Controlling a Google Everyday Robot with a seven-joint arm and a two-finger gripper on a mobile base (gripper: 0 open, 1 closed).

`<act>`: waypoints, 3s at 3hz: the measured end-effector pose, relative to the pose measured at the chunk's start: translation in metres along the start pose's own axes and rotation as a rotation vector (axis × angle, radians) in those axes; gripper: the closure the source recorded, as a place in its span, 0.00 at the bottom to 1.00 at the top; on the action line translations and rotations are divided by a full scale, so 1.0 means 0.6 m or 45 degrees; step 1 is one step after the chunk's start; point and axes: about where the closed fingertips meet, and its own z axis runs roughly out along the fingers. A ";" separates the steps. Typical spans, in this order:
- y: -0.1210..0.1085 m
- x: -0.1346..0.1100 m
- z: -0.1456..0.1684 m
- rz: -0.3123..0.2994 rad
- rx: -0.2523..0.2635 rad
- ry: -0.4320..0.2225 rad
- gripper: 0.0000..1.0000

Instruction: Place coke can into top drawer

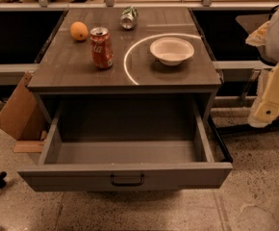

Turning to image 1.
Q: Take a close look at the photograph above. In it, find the dark wooden cabinet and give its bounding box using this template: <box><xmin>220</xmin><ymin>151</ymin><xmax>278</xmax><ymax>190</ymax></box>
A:
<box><xmin>27</xmin><ymin>7</ymin><xmax>224</xmax><ymax>140</ymax></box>

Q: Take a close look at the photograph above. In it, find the brown cardboard piece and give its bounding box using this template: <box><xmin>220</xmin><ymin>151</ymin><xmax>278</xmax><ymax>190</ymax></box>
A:
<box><xmin>0</xmin><ymin>72</ymin><xmax>47</xmax><ymax>153</ymax></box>

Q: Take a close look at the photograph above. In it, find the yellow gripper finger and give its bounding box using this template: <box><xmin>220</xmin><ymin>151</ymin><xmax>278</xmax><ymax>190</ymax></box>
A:
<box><xmin>247</xmin><ymin>64</ymin><xmax>279</xmax><ymax>125</ymax></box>
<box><xmin>245</xmin><ymin>21</ymin><xmax>269</xmax><ymax>47</ymax></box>

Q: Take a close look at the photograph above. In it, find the black drawer handle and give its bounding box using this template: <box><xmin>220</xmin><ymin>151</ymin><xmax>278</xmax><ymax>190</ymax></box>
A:
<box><xmin>110</xmin><ymin>174</ymin><xmax>145</xmax><ymax>187</ymax></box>

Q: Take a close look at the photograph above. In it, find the red coke can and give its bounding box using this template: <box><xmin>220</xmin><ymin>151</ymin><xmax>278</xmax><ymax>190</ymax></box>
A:
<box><xmin>89</xmin><ymin>27</ymin><xmax>114</xmax><ymax>69</ymax></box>

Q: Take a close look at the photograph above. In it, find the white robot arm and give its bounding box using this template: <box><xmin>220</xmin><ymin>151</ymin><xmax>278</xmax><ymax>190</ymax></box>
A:
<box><xmin>245</xmin><ymin>8</ymin><xmax>279</xmax><ymax>128</ymax></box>

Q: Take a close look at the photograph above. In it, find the green soda can lying down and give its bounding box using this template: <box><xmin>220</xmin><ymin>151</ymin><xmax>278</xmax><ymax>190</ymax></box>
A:
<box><xmin>120</xmin><ymin>6</ymin><xmax>138</xmax><ymax>30</ymax></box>

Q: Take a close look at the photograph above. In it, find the orange fruit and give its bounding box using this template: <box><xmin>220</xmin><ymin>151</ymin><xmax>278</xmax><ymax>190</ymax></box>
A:
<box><xmin>70</xmin><ymin>21</ymin><xmax>89</xmax><ymax>41</ymax></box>

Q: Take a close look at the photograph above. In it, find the white paper bowl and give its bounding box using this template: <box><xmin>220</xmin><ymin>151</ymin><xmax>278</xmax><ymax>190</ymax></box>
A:
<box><xmin>150</xmin><ymin>38</ymin><xmax>194</xmax><ymax>66</ymax></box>

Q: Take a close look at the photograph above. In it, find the open grey top drawer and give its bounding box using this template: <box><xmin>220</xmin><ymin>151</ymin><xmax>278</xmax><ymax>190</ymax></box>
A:
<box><xmin>18</xmin><ymin>100</ymin><xmax>232</xmax><ymax>192</ymax></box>

